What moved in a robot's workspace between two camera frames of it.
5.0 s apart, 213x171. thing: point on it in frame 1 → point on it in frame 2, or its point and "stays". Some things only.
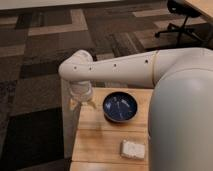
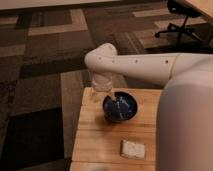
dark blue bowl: [119, 107] stays
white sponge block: [133, 150] stays
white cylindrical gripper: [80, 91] → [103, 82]
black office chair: [183, 9] stays
